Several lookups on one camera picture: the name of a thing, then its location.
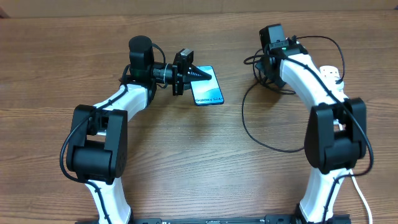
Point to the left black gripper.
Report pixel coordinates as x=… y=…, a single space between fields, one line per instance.
x=182 y=70

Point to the blue screen Galaxy smartphone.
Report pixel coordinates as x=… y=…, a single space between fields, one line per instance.
x=207 y=92

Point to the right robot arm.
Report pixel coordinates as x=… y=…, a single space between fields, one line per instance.
x=335 y=138

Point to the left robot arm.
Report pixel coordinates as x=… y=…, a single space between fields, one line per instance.
x=95 y=151

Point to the white charger adapter plug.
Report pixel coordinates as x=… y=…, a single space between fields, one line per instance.
x=337 y=83

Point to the white power strip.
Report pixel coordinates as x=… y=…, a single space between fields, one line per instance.
x=330 y=77

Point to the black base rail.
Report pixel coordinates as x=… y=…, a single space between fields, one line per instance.
x=214 y=220

